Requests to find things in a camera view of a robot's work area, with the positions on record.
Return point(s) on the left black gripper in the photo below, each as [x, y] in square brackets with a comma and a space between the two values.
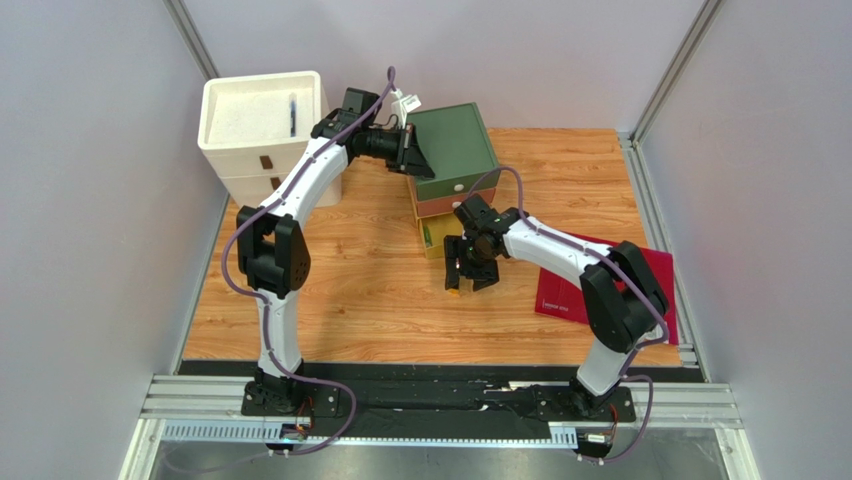
[409, 144]

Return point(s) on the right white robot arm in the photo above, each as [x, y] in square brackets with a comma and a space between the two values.
[624, 302]

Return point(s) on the green three-drawer organizer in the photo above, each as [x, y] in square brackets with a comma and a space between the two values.
[457, 147]

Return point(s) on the yellow bottom drawer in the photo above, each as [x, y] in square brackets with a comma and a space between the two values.
[439, 226]

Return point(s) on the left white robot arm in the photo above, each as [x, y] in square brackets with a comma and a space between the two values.
[272, 250]

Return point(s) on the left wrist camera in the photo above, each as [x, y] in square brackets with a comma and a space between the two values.
[403, 104]

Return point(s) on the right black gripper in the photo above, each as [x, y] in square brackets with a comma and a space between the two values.
[470, 263]

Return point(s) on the white three-drawer organizer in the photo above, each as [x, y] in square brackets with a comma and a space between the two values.
[244, 129]

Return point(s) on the aluminium frame rail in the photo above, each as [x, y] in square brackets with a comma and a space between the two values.
[203, 409]

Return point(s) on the black mounting base plate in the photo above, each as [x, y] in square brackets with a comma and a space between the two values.
[433, 402]

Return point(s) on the red folder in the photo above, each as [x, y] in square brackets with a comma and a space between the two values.
[561, 299]

